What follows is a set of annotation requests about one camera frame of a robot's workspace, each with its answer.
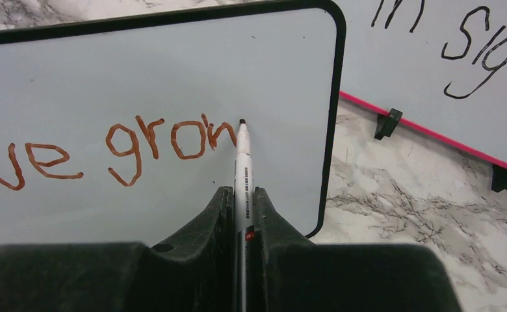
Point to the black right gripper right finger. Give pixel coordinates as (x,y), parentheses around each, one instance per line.
(295,274)

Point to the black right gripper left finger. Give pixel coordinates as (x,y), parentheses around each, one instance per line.
(189,271)

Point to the white red whiteboard marker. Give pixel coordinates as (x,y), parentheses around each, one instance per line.
(244,222)

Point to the small black-framed whiteboard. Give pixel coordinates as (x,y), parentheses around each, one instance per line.
(122,129)

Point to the large pink-framed whiteboard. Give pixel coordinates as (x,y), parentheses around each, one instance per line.
(439,67)

